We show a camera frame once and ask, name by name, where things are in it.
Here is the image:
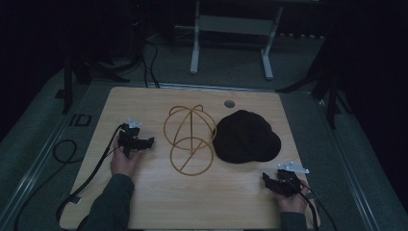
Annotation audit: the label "person's left hand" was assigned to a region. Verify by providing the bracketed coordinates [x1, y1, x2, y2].
[110, 137, 146, 178]

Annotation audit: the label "dark brown cap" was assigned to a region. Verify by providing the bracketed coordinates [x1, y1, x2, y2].
[212, 109, 283, 165]

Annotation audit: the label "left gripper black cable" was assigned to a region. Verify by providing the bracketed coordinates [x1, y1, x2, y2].
[55, 124, 125, 223]

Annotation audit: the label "black hanging cables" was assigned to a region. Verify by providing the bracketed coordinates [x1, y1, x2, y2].
[140, 38, 162, 90]

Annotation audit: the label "golden wire hat stand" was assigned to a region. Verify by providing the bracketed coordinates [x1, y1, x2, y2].
[163, 103, 218, 177]

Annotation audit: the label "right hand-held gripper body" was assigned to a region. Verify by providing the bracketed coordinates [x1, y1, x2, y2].
[276, 161, 311, 198]

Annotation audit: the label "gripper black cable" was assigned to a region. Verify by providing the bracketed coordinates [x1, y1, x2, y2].
[55, 124, 125, 223]
[283, 174, 339, 231]

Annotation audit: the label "white metal table frame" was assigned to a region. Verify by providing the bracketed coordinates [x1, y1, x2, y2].
[174, 0, 286, 82]

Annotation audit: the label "person's right hand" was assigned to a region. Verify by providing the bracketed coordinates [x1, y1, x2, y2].
[275, 179, 312, 215]

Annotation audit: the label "black tripod stand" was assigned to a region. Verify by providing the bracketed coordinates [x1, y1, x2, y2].
[61, 47, 143, 116]
[274, 47, 354, 130]

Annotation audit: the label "black floor cable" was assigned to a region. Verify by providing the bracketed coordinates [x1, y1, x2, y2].
[12, 139, 79, 231]

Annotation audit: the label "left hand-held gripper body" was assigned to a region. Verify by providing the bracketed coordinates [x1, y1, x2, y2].
[117, 117, 144, 159]

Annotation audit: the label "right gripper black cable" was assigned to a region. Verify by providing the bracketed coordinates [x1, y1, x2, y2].
[283, 174, 339, 231]

